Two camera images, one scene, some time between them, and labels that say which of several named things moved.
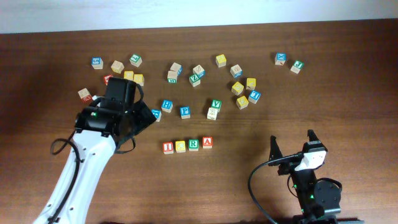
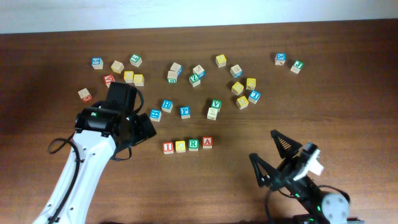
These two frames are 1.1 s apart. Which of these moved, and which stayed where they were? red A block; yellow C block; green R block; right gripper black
Moved: right gripper black
Stayed: yellow C block; red A block; green R block
